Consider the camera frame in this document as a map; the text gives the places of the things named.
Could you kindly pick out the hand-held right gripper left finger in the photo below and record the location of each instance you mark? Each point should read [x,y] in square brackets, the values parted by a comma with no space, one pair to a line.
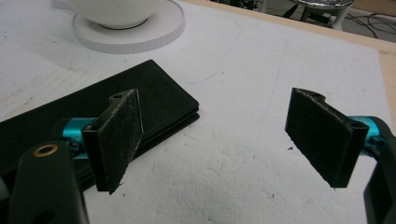
[115,143]

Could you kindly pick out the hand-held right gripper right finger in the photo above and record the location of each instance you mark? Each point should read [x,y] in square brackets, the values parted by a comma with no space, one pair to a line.
[320,137]

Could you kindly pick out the black leather wallet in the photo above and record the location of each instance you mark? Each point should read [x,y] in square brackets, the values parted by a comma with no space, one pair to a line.
[155,93]

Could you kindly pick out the white bowl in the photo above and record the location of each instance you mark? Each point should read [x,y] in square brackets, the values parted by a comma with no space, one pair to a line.
[115,12]

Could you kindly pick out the white foam mat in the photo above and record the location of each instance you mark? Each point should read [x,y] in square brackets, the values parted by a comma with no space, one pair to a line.
[233,109]

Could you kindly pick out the white stand with pole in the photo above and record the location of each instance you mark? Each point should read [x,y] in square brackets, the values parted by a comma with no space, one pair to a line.
[165,29]

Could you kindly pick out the black round stool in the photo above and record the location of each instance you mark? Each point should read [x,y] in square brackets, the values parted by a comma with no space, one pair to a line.
[323,3]

